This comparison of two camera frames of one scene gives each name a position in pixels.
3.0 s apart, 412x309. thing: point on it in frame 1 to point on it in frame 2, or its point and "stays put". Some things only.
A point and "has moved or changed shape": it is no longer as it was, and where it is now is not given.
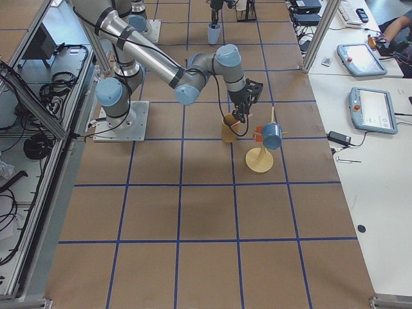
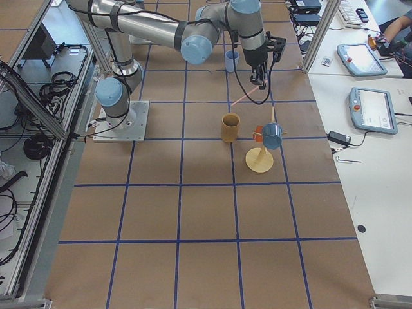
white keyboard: x=349 y=15 stays put
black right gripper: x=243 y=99 to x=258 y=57
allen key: x=346 y=161 stays put
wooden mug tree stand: x=259 y=159 stays put
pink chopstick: x=249 y=115 has moved or changed shape
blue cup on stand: x=272 y=135 stays put
